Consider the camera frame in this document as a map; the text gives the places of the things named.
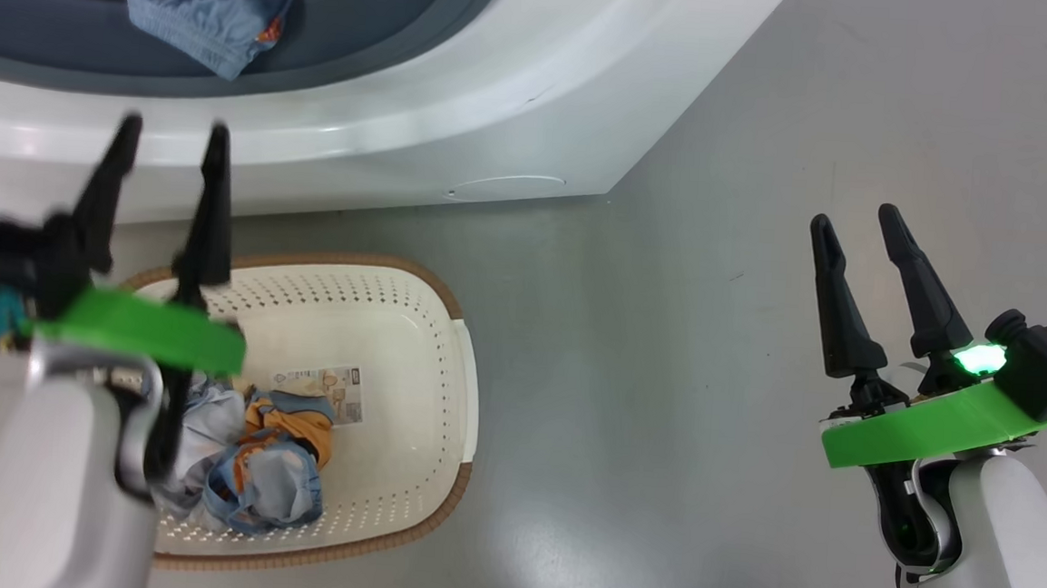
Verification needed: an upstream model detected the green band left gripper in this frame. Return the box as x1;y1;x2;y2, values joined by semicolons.
28;108;260;376

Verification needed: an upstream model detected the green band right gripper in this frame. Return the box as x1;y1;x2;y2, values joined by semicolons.
795;199;1047;482

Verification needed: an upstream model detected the blue cartoon print garment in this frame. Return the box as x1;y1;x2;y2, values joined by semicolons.
112;0;320;88

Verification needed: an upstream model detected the pale blue garment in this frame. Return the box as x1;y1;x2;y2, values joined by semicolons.
151;372;252;525

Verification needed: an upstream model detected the blue orange printed garment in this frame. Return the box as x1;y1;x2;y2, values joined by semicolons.
200;384;339;541

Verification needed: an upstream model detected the paper label inside basket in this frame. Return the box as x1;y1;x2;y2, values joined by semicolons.
269;360;367;428

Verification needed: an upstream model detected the cream perforated laundry basket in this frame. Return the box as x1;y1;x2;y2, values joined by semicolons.
103;239;490;588

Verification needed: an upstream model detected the white front-load washing machine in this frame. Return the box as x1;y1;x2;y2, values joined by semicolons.
0;0;797;267

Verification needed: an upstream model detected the round white filter cover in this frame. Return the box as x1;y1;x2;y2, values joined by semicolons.
445;170;568;209

